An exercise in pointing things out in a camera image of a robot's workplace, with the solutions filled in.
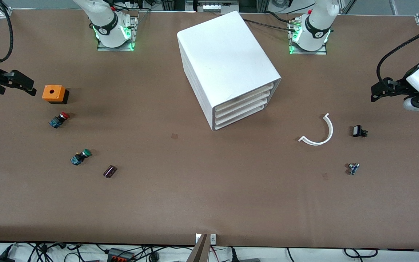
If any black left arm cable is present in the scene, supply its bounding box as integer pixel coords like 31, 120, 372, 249
376, 23, 419, 86

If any orange box with hole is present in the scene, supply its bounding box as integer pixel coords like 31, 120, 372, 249
42, 85, 69, 105

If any brown wooden plank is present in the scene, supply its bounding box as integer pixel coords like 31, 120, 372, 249
187, 234, 210, 262

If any red push button switch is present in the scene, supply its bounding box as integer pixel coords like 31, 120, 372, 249
48, 112, 70, 128

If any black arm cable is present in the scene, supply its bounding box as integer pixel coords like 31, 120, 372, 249
0, 0, 14, 63
376, 23, 419, 86

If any black red power strip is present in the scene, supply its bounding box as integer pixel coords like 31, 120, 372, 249
107, 248, 134, 262

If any black table cable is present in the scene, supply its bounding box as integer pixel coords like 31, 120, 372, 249
244, 17, 299, 33
264, 11, 292, 23

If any white curved plastic strip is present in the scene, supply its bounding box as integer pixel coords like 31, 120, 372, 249
298, 113, 334, 146

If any white drawer cabinet housing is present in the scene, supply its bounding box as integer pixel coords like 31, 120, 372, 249
177, 11, 282, 131

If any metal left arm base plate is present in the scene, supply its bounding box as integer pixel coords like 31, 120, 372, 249
288, 16, 328, 55

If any grey control unit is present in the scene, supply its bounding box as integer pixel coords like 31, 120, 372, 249
186, 0, 240, 14

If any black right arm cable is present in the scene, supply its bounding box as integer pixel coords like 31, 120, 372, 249
0, 0, 14, 63

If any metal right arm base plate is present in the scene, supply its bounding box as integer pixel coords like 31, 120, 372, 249
97, 15, 139, 52

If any green push button switch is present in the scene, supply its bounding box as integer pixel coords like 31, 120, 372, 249
70, 148, 92, 166

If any white cabinet drawer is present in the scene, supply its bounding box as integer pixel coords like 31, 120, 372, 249
215, 99, 269, 124
215, 92, 272, 118
215, 106, 267, 131
214, 84, 275, 110

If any black looped floor cable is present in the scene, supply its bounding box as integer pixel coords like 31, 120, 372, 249
343, 248, 379, 258

